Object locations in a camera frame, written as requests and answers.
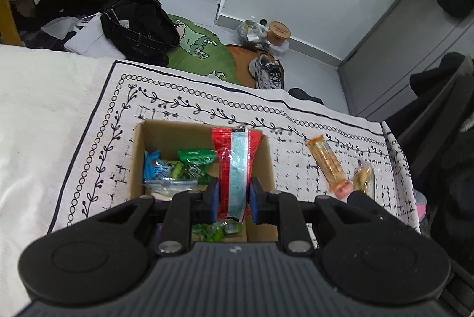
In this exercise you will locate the bright green crinkled packet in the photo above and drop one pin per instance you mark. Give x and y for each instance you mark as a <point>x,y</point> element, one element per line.
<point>207,232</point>

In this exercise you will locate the black bag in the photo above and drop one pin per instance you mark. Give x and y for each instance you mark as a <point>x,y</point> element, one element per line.
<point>137,24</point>

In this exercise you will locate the orange cracker packet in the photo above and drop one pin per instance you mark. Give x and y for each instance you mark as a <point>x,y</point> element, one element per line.
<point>327,161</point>

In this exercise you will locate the grey sneaker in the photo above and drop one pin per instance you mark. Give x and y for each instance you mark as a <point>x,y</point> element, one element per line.
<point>266,70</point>

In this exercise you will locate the dark green snack packet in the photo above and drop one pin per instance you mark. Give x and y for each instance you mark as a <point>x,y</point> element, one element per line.
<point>196,157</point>

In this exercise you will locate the white tote bag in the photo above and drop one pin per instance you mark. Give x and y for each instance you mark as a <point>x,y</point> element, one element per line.
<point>92,39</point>

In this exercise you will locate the brown cardboard box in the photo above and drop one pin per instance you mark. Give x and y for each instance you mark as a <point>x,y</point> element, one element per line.
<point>155,139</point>

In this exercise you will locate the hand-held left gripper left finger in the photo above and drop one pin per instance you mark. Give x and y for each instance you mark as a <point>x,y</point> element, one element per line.
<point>214,198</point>

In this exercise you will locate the black and white patterned tablecloth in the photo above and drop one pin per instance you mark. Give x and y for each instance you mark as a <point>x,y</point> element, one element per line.
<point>292,169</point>

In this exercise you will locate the black sock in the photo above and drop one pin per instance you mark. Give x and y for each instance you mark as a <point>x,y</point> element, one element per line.
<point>305,96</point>

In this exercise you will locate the clear plastic bag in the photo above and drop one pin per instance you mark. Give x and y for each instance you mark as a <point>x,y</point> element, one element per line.
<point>250,33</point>

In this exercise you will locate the red and teal snack packet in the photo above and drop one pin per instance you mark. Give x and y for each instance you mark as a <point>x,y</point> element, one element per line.
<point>235,161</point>

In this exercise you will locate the pink cloth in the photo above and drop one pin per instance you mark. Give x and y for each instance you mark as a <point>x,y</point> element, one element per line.
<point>421,209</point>

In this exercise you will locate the light blue snack packet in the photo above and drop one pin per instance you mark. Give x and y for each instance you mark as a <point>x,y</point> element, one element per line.
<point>155,165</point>

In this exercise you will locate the brown round mat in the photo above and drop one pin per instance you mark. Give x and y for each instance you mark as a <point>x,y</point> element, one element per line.
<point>240,65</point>

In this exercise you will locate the white blanket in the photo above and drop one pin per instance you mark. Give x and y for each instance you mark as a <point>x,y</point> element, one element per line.
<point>33,135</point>

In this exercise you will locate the green cartoon rug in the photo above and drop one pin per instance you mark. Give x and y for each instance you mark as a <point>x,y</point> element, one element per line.
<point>207,57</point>

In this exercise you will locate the light green snack packet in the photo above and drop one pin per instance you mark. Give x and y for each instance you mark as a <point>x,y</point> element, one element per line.
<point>177,169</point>

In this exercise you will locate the brown paper tub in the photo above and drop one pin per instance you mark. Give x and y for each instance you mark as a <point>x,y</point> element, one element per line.
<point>277,32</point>

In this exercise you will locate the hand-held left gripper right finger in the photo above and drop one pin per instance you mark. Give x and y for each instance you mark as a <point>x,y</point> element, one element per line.
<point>255,200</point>

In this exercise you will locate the grey cabinet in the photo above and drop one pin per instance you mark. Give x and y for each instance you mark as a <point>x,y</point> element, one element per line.
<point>389,54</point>

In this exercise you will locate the clear nut bar packet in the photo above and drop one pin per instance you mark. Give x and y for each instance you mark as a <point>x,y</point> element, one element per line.
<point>363,178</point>

